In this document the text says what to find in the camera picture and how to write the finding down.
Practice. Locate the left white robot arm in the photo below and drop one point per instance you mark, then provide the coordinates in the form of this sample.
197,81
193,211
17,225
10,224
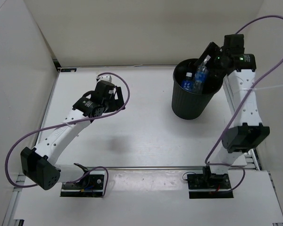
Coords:
39,163

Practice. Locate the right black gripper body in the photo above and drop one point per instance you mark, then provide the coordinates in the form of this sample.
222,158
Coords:
219,61

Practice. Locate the aluminium rail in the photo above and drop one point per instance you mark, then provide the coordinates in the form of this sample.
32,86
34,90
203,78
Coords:
157,168

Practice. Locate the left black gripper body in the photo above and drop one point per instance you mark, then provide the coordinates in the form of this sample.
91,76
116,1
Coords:
106,102

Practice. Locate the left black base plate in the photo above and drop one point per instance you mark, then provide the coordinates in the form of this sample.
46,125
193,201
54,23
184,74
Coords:
92,186

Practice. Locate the blue label clear bottle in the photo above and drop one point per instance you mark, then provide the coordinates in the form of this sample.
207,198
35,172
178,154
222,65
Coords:
188,82

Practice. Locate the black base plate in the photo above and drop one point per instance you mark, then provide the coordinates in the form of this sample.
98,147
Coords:
205,186
92,186

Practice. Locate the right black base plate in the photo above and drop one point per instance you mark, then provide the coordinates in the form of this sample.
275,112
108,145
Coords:
205,186

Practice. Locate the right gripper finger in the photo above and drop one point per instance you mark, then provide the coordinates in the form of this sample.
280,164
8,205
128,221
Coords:
213,77
212,50

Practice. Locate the Aquafina clear bottle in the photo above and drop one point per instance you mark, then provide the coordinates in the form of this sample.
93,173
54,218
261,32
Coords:
200,77

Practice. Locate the black plastic bin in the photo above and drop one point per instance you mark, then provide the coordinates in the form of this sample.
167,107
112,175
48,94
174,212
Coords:
185,104

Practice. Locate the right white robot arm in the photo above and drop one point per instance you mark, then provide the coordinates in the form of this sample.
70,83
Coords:
245,130

